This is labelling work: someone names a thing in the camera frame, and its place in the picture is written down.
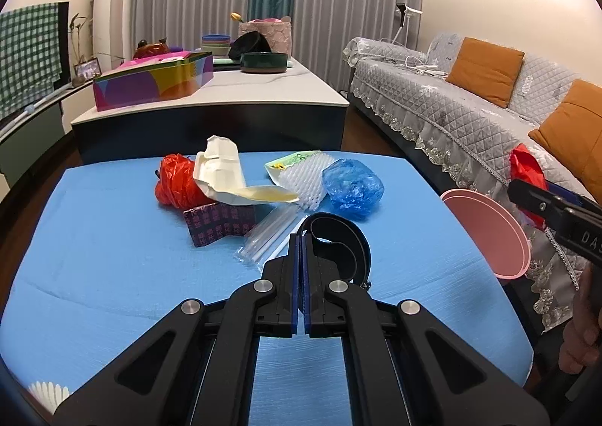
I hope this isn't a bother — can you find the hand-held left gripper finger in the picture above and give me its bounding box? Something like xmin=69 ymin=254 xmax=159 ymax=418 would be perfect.
xmin=54 ymin=233 xmax=302 ymax=426
xmin=302 ymin=233 xmax=551 ymax=426

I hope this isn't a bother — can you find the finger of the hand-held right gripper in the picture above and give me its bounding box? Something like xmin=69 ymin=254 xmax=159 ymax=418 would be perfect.
xmin=507 ymin=178 xmax=572 ymax=233
xmin=546 ymin=182 xmax=602 ymax=215

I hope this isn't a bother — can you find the red plastic bag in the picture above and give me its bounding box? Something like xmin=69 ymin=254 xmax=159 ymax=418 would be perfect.
xmin=154 ymin=152 xmax=212 ymax=209
xmin=509 ymin=143 xmax=549 ymax=232

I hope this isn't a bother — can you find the clear plastic straw wrapper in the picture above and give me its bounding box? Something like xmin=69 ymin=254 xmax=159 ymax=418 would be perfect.
xmin=234 ymin=204 xmax=306 ymax=271

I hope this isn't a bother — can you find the black strap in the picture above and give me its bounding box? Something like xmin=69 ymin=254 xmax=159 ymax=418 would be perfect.
xmin=296 ymin=212 xmax=373 ymax=288

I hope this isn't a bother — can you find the pink bin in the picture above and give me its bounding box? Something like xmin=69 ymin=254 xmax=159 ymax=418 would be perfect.
xmin=439 ymin=188 xmax=531 ymax=280

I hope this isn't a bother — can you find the white bubble wrap sheet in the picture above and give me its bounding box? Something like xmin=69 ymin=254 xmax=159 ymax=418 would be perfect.
xmin=277 ymin=151 xmax=340 ymax=212

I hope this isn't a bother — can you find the purple patterned box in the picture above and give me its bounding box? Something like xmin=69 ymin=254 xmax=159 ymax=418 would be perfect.
xmin=182 ymin=201 xmax=258 ymax=248

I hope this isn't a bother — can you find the blue plastic bag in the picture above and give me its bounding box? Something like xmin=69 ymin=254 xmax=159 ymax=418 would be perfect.
xmin=322 ymin=158 xmax=385 ymax=221

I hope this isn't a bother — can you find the torn white paper box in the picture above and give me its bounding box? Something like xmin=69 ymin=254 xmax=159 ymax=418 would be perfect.
xmin=193 ymin=135 xmax=300 ymax=207

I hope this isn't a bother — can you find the person's right hand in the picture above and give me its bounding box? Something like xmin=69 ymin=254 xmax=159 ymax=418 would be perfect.
xmin=559 ymin=261 xmax=602 ymax=376

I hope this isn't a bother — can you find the orange cushion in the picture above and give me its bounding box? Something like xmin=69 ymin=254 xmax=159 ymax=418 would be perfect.
xmin=445 ymin=37 xmax=525 ymax=108
xmin=528 ymin=79 xmax=602 ymax=181

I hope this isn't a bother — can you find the grey quilted sofa cover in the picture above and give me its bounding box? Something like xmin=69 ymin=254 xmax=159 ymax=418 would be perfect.
xmin=342 ymin=31 xmax=602 ymax=337

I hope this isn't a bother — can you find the green packet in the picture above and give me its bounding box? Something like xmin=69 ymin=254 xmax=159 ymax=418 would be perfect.
xmin=265 ymin=151 xmax=325 ymax=183

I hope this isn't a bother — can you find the blue tablecloth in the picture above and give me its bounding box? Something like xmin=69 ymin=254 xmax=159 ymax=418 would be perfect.
xmin=0 ymin=151 xmax=535 ymax=426

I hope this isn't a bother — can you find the white top coffee table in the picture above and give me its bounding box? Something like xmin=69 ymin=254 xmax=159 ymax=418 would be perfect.
xmin=70 ymin=56 xmax=351 ymax=167

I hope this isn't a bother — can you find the dark green bowl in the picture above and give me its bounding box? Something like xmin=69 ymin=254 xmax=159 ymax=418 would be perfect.
xmin=240 ymin=51 xmax=289 ymax=74

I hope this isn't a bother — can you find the white floor lamp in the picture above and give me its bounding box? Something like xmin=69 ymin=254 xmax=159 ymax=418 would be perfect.
xmin=386 ymin=2 xmax=422 ymax=49

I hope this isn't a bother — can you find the black bowl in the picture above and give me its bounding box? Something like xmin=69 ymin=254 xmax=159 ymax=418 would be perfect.
xmin=228 ymin=31 xmax=274 ymax=61

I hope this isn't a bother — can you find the pink lace basket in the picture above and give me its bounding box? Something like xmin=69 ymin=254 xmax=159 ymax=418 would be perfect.
xmin=238 ymin=17 xmax=293 ymax=55

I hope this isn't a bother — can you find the colourful rectangular box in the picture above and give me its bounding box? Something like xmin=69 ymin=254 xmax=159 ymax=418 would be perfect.
xmin=91 ymin=51 xmax=214 ymax=113

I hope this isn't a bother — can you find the stack of coloured bowls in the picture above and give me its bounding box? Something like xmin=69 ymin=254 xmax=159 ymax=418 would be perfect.
xmin=201 ymin=33 xmax=232 ymax=55

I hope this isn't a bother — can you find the brown teapot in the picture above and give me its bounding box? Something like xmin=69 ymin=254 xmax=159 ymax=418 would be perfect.
xmin=133 ymin=37 xmax=171 ymax=60

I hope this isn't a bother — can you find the television stand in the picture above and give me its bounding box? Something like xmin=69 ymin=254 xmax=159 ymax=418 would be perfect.
xmin=0 ymin=77 xmax=95 ymax=189

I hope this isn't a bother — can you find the white rod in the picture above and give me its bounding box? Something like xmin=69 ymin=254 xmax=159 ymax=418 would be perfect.
xmin=0 ymin=104 xmax=36 ymax=136

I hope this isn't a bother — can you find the bamboo plant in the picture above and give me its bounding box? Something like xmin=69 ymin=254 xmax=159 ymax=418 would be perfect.
xmin=68 ymin=12 xmax=93 ymax=67

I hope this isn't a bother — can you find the green checkered cloth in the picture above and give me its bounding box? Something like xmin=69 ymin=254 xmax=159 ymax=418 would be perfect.
xmin=0 ymin=2 xmax=64 ymax=115

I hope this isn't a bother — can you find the white power strip with cable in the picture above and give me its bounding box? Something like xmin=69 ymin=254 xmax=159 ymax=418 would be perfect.
xmin=403 ymin=55 xmax=447 ymax=78

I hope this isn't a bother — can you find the photo frame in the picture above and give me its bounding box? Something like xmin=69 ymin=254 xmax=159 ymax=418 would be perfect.
xmin=73 ymin=58 xmax=102 ymax=82

